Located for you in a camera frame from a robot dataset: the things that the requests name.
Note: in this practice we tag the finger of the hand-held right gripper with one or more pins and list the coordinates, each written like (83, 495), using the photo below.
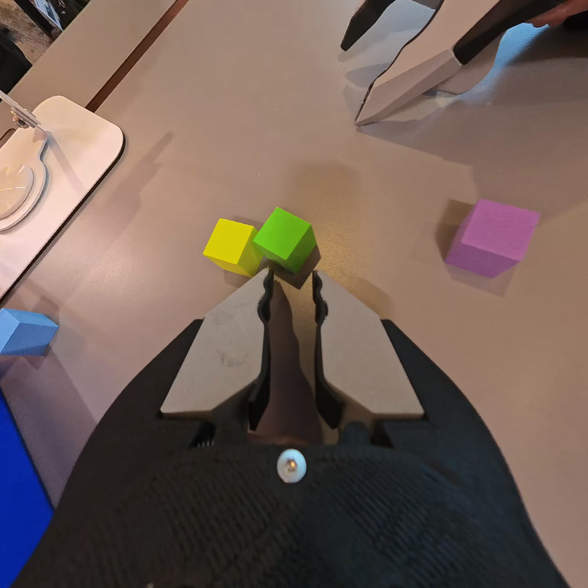
(427, 59)
(363, 23)

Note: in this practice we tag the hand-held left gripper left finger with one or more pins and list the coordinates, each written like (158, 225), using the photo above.
(220, 358)

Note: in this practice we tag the blue foam cube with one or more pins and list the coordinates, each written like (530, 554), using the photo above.
(27, 335)

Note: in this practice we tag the person's right hand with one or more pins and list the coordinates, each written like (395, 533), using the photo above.
(553, 16)

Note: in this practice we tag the white document stand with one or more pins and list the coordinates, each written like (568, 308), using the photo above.
(78, 151)

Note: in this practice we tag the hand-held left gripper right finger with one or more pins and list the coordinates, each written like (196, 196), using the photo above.
(367, 363)

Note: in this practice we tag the blue plastic bin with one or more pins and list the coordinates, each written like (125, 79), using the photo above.
(18, 496)

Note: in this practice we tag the green foam cube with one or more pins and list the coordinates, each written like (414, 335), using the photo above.
(285, 239)

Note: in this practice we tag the yellow foam cube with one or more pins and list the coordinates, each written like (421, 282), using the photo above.
(229, 243)

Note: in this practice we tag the purple foam cube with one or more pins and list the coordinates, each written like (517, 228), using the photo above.
(491, 239)

